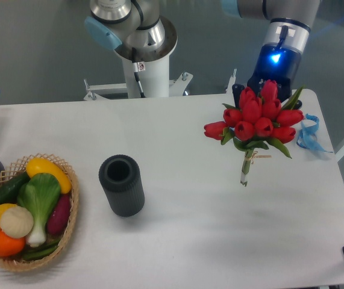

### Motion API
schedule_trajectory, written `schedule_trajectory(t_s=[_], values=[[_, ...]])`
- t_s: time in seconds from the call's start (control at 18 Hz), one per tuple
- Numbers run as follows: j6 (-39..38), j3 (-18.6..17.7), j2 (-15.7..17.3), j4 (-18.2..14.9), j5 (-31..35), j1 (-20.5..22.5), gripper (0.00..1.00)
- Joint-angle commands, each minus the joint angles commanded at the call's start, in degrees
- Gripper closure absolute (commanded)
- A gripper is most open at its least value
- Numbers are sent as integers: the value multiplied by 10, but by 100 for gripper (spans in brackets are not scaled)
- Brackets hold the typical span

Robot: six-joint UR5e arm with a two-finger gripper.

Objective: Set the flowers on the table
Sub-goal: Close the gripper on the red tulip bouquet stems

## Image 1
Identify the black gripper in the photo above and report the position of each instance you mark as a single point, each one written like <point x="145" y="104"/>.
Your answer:
<point x="279" y="65"/>

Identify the red tulip bouquet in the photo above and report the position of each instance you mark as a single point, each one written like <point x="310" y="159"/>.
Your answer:
<point x="257" y="121"/>

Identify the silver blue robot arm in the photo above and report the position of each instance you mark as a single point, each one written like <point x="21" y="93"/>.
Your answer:
<point x="144" y="41"/>

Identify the blue ribbon strip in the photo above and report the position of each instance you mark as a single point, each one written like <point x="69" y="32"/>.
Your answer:
<point x="307" y="138"/>

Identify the dark grey ribbed vase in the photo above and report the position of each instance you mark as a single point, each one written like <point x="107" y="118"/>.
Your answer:
<point x="120" y="179"/>

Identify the purple sweet potato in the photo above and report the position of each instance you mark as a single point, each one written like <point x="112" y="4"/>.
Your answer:
<point x="60" y="215"/>

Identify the green bok choy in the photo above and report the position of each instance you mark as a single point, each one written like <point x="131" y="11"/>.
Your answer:
<point x="39" y="196"/>

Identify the woven wicker basket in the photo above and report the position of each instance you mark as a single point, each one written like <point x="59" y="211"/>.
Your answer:
<point x="15" y="263"/>

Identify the dark green cucumber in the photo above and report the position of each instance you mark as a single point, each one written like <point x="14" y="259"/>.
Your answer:
<point x="10" y="189"/>

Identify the green bean pods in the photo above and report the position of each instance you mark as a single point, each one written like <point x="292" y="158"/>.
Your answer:
<point x="41" y="251"/>

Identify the orange fruit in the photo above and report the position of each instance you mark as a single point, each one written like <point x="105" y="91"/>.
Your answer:
<point x="10" y="246"/>

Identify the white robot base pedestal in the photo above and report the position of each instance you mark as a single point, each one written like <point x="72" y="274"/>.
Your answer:
<point x="143" y="80"/>

